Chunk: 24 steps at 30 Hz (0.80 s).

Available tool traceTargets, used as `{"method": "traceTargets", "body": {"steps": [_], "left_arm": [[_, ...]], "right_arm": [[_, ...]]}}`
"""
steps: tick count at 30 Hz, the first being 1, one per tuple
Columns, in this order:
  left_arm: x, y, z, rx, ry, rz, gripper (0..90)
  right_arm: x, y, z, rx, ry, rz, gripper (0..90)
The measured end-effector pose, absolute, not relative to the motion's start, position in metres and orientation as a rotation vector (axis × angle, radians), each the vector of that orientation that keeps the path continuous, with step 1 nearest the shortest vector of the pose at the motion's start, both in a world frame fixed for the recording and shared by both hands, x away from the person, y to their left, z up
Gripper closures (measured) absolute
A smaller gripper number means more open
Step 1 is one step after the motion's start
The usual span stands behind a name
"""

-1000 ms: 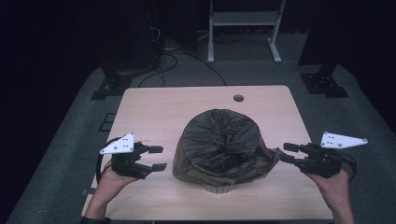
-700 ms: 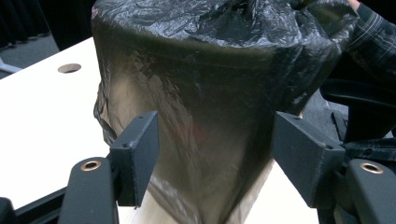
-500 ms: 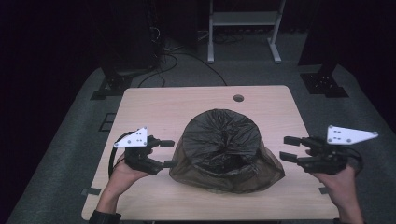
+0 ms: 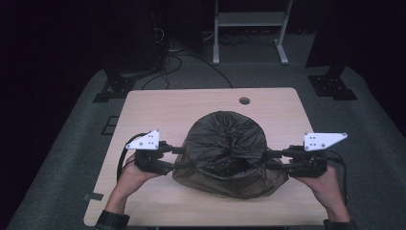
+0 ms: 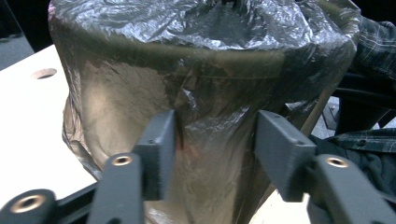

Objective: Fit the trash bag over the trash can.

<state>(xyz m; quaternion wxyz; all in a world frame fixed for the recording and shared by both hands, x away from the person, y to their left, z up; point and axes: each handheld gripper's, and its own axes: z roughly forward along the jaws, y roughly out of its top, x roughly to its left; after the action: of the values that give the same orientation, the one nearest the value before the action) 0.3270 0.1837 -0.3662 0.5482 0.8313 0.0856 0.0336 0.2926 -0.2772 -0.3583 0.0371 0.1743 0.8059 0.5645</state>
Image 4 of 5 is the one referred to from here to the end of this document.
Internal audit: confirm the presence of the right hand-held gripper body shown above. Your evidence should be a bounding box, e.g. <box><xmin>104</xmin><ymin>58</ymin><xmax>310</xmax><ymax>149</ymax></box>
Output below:
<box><xmin>282</xmin><ymin>131</ymin><xmax>349</xmax><ymax>179</ymax></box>

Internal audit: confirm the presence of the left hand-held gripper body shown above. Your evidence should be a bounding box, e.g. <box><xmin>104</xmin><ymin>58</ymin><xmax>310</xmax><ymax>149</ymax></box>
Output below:
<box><xmin>125</xmin><ymin>128</ymin><xmax>175</xmax><ymax>176</ymax></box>

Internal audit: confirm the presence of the black floor cable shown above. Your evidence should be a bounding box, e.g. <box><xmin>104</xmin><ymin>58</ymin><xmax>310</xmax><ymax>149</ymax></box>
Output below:
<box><xmin>141</xmin><ymin>52</ymin><xmax>235</xmax><ymax>91</ymax></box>

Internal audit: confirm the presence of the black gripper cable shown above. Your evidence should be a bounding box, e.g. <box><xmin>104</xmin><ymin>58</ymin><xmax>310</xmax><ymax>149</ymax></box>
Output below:
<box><xmin>116</xmin><ymin>131</ymin><xmax>149</xmax><ymax>182</ymax></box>
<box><xmin>325</xmin><ymin>149</ymin><xmax>350</xmax><ymax>206</ymax></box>

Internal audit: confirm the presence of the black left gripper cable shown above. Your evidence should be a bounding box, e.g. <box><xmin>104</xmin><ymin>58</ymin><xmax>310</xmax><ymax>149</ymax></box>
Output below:
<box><xmin>116</xmin><ymin>131</ymin><xmax>149</xmax><ymax>182</ymax></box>

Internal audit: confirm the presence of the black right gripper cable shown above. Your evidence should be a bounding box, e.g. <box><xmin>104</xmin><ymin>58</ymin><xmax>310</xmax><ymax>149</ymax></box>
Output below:
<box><xmin>325</xmin><ymin>149</ymin><xmax>350</xmax><ymax>206</ymax></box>

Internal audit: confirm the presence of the black plastic trash bag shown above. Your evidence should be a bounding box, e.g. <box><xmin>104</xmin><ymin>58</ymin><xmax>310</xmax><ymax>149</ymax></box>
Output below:
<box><xmin>171</xmin><ymin>110</ymin><xmax>290</xmax><ymax>200</ymax></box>

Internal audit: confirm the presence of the black floor stand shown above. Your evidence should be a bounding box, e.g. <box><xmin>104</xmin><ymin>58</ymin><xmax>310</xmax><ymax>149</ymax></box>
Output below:
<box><xmin>304</xmin><ymin>32</ymin><xmax>358</xmax><ymax>102</ymax></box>
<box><xmin>92</xmin><ymin>18</ymin><xmax>168</xmax><ymax>104</ymax></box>

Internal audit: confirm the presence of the person's right hand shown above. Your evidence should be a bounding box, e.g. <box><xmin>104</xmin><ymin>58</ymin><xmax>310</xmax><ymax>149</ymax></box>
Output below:
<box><xmin>293</xmin><ymin>165</ymin><xmax>345</xmax><ymax>211</ymax></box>

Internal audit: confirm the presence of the person's left hand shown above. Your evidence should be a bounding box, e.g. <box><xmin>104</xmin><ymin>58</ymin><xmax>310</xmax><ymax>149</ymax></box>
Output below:
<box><xmin>114</xmin><ymin>152</ymin><xmax>163</xmax><ymax>197</ymax></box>

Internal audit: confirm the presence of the grey tape strip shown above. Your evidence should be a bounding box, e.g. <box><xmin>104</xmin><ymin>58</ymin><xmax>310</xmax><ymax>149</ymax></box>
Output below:
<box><xmin>82</xmin><ymin>192</ymin><xmax>105</xmax><ymax>202</ymax></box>

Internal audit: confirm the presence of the white metal stand frame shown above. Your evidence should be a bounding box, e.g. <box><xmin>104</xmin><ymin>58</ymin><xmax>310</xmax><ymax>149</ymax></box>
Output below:
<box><xmin>212</xmin><ymin>0</ymin><xmax>294</xmax><ymax>66</ymax></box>

